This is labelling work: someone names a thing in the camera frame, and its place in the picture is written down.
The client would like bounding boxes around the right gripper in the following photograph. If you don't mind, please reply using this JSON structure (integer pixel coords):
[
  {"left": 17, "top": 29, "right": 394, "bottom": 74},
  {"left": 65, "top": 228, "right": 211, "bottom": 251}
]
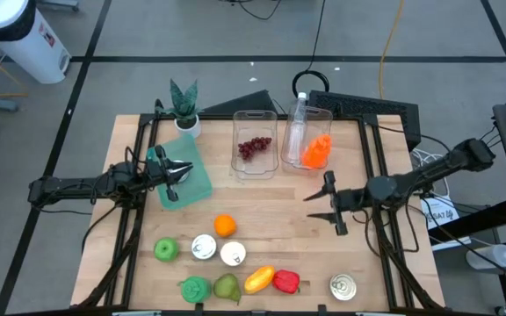
[{"left": 302, "top": 169, "right": 372, "bottom": 237}]

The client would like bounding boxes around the white trash can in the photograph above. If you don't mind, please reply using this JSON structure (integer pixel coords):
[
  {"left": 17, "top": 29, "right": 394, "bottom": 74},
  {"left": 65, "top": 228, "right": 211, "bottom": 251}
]
[{"left": 0, "top": 0, "right": 72, "bottom": 84}]

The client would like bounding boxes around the green pear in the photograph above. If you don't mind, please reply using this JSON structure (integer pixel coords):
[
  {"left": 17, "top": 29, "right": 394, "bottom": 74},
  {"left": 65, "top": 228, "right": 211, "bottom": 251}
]
[{"left": 213, "top": 273, "right": 242, "bottom": 304}]

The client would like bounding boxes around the red bell pepper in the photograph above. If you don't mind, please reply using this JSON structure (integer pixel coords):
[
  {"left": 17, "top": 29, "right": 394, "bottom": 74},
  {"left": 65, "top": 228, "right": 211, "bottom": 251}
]
[{"left": 271, "top": 269, "right": 301, "bottom": 295}]

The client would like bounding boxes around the black computer case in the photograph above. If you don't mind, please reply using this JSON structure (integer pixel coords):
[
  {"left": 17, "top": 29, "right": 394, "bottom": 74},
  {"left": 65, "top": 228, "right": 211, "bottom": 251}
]
[{"left": 306, "top": 90, "right": 422, "bottom": 150}]

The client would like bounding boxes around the green plastic bottle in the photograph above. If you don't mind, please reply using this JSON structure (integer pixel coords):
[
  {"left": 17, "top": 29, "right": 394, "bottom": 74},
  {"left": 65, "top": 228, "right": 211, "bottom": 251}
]
[{"left": 177, "top": 275, "right": 213, "bottom": 305}]

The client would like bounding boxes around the clear plastic bin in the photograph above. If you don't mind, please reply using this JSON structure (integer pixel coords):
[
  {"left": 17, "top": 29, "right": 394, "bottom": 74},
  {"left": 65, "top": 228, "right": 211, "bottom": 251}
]
[
  {"left": 230, "top": 109, "right": 279, "bottom": 180},
  {"left": 280, "top": 104, "right": 334, "bottom": 170}
]

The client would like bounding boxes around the black aluminium frame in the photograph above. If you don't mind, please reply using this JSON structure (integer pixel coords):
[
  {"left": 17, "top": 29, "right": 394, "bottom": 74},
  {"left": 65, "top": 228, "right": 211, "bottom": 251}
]
[{"left": 76, "top": 112, "right": 445, "bottom": 311}]

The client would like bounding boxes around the potted plant white pot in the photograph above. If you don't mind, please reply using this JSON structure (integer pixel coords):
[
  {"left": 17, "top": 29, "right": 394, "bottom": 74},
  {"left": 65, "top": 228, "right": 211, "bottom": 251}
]
[{"left": 155, "top": 78, "right": 204, "bottom": 138}]

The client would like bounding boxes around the orange fruit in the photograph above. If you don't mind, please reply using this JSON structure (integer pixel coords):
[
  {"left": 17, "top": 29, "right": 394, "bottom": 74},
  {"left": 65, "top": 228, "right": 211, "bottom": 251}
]
[{"left": 213, "top": 213, "right": 238, "bottom": 239}]

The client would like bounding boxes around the clear plastic water bottle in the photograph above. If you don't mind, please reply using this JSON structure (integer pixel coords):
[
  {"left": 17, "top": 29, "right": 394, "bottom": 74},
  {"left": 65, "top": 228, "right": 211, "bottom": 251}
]
[{"left": 284, "top": 91, "right": 309, "bottom": 162}]

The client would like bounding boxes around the red grape bunch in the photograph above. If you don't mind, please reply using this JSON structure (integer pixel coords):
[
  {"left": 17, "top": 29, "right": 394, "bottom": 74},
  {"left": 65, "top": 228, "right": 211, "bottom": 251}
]
[{"left": 237, "top": 136, "right": 273, "bottom": 162}]

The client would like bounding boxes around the yellow orange mango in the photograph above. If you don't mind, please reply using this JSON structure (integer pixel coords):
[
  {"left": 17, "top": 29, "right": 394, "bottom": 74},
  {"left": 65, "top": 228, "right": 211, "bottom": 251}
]
[{"left": 243, "top": 264, "right": 276, "bottom": 295}]

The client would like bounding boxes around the white paper box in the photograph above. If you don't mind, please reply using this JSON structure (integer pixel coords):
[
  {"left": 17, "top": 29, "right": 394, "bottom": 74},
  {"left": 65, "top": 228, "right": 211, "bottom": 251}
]
[{"left": 419, "top": 205, "right": 472, "bottom": 251}]

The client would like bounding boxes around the black wedge panel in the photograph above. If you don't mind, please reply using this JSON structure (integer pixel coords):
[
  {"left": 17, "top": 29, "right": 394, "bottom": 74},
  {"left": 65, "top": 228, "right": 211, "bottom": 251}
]
[{"left": 199, "top": 90, "right": 278, "bottom": 116}]

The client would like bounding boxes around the translucent bottle on floor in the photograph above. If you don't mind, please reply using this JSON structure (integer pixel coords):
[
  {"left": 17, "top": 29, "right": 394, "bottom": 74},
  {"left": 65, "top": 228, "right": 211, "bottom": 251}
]
[{"left": 466, "top": 244, "right": 506, "bottom": 270}]

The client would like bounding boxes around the coiled black floor cable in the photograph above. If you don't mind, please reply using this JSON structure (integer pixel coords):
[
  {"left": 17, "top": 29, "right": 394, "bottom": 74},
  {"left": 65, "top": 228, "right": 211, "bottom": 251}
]
[{"left": 291, "top": 0, "right": 331, "bottom": 106}]

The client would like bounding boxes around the yellow floor cable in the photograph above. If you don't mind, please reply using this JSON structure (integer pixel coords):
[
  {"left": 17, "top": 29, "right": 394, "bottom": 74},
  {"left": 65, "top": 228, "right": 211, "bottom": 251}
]
[{"left": 378, "top": 0, "right": 406, "bottom": 100}]

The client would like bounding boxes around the green apple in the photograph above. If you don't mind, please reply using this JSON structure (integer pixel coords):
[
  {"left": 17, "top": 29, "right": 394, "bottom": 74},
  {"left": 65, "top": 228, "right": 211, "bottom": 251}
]
[{"left": 154, "top": 237, "right": 180, "bottom": 263}]

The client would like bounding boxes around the orange plastic bottle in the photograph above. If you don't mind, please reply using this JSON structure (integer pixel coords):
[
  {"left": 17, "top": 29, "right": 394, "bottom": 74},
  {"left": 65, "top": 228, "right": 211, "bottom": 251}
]
[{"left": 300, "top": 133, "right": 333, "bottom": 170}]

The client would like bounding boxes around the gold lid tin can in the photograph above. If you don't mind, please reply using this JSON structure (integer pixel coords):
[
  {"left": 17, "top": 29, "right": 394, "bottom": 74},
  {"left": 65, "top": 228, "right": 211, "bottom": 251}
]
[{"left": 329, "top": 273, "right": 358, "bottom": 302}]

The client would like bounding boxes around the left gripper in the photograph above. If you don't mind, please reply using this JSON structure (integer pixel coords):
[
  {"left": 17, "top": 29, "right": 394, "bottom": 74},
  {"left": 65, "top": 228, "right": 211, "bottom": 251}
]
[{"left": 145, "top": 145, "right": 194, "bottom": 204}]

